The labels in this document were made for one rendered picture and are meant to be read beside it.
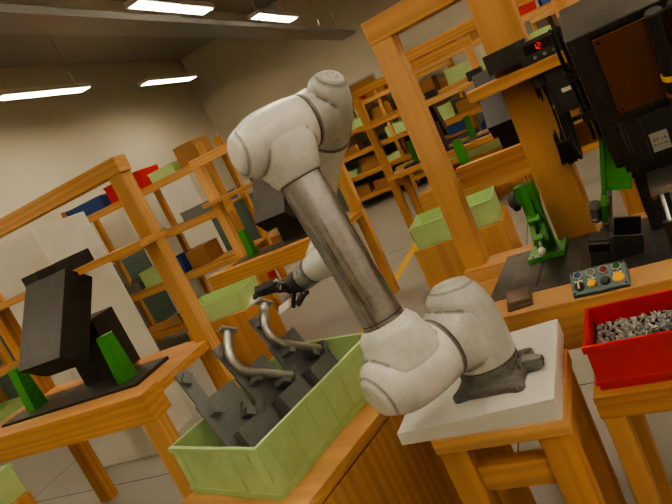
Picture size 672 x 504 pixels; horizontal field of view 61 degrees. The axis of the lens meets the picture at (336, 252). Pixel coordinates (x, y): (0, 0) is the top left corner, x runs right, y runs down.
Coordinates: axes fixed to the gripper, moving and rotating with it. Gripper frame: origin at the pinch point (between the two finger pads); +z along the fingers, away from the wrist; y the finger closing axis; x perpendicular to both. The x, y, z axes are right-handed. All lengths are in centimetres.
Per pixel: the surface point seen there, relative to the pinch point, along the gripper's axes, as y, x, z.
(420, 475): -46, 57, -15
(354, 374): -20.9, 28.3, -16.7
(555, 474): -27, 72, -72
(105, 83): -77, -785, 608
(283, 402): -5.6, 33.5, 1.6
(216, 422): 13.0, 39.1, 11.3
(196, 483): 13, 54, 23
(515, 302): -46, 19, -65
